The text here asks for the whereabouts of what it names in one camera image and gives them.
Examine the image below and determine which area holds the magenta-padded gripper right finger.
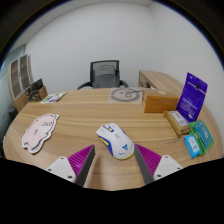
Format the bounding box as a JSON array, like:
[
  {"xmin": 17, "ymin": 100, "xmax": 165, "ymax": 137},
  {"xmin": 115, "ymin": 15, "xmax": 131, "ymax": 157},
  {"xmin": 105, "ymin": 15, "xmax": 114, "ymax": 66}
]
[{"xmin": 133, "ymin": 143, "xmax": 184, "ymax": 185}]

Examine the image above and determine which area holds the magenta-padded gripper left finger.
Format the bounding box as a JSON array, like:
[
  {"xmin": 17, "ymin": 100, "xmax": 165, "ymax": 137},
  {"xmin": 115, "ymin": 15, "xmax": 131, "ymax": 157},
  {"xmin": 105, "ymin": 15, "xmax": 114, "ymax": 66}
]
[{"xmin": 45, "ymin": 143, "xmax": 97, "ymax": 188}]

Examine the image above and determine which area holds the white blue yellow computer mouse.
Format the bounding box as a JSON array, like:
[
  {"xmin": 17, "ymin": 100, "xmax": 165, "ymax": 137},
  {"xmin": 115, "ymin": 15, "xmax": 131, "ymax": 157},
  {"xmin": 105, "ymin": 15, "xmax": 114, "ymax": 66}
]
[{"xmin": 95, "ymin": 122, "xmax": 135, "ymax": 161}]

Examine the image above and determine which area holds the pink pig-shaped mouse pad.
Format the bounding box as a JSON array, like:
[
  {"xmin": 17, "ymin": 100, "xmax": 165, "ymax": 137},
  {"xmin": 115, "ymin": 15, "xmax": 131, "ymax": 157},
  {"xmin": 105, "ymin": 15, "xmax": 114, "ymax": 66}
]
[{"xmin": 21, "ymin": 112, "xmax": 60, "ymax": 155}]

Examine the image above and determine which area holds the blue wipes packet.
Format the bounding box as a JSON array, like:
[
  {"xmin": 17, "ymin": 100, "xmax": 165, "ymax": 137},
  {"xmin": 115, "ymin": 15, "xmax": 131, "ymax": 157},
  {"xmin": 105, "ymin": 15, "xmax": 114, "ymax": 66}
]
[{"xmin": 183, "ymin": 133, "xmax": 202, "ymax": 159}]

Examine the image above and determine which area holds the tan wrapped packet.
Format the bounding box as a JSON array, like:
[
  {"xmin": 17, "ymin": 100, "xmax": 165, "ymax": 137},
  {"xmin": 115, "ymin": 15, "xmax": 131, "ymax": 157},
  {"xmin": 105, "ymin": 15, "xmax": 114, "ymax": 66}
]
[{"xmin": 163, "ymin": 109, "xmax": 192, "ymax": 137}]

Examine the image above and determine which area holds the green wipes packet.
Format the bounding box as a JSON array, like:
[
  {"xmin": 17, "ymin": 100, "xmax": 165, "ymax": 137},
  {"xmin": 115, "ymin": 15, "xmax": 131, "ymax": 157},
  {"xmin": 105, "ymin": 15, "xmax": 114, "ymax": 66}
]
[{"xmin": 188, "ymin": 120, "xmax": 215, "ymax": 156}]

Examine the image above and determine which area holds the white green purple leaflet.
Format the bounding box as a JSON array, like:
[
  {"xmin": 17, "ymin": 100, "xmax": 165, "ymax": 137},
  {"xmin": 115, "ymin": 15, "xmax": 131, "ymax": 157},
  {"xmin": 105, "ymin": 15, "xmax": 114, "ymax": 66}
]
[{"xmin": 40, "ymin": 91, "xmax": 68, "ymax": 105}]

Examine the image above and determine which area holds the purple pouch package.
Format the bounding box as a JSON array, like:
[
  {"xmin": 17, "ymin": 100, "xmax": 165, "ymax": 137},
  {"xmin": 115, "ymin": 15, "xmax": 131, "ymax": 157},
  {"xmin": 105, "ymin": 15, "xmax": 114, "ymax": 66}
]
[{"xmin": 176, "ymin": 72, "xmax": 209, "ymax": 124}]

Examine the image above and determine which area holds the brown printed cardboard box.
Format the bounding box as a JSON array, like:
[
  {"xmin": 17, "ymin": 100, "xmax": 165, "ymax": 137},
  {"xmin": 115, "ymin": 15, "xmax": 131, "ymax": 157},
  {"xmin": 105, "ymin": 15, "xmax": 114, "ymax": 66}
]
[{"xmin": 25, "ymin": 85, "xmax": 49, "ymax": 103}]

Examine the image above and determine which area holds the grey circle print mat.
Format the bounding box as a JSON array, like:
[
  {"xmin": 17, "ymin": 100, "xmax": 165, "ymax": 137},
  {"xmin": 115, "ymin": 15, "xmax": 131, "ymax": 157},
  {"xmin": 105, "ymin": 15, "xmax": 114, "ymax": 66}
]
[{"xmin": 108, "ymin": 86, "xmax": 145, "ymax": 104}]

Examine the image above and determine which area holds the wooden side desk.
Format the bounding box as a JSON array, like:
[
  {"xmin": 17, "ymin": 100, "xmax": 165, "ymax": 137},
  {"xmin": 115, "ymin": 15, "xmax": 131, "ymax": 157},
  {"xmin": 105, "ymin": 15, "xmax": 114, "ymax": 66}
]
[{"xmin": 138, "ymin": 69, "xmax": 188, "ymax": 98}]

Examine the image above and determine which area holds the dark box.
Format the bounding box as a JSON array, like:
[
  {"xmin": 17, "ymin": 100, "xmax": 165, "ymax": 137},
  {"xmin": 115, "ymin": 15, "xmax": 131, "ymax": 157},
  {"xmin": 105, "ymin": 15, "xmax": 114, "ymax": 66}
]
[{"xmin": 29, "ymin": 78, "xmax": 44, "ymax": 94}]

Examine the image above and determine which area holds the wooden shelf unit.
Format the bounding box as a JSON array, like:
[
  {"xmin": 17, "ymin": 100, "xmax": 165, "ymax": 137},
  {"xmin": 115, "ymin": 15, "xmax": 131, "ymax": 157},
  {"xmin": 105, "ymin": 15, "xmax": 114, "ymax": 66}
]
[{"xmin": 7, "ymin": 53, "xmax": 34, "ymax": 113}]

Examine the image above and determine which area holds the grey backpack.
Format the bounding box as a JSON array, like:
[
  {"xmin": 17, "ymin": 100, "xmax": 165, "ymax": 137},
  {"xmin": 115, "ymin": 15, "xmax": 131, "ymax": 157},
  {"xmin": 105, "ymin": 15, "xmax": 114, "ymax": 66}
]
[{"xmin": 92, "ymin": 64, "xmax": 121, "ymax": 89}]

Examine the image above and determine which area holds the black mesh office chair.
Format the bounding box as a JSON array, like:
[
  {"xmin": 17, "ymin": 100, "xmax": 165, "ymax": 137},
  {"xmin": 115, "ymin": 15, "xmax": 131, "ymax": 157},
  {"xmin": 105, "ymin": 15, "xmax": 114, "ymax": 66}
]
[{"xmin": 77, "ymin": 59, "xmax": 130, "ymax": 90}]

